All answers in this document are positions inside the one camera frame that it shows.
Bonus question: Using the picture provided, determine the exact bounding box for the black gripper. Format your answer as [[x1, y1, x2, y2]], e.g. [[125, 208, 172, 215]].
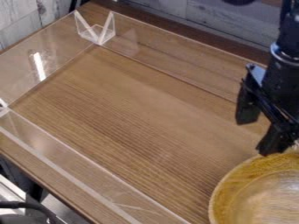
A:
[[235, 43, 299, 156]]

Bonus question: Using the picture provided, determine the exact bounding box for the clear acrylic corner bracket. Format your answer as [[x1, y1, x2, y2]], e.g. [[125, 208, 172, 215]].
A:
[[73, 11, 116, 46]]

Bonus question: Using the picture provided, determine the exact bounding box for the black table frame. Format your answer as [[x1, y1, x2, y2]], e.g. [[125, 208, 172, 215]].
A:
[[0, 157, 91, 224]]

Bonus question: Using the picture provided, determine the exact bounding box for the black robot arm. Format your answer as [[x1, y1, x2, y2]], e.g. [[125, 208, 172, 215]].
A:
[[235, 0, 299, 156]]

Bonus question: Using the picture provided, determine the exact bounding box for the brown wooden bowl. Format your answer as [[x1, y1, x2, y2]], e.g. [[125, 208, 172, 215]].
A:
[[208, 150, 299, 224]]

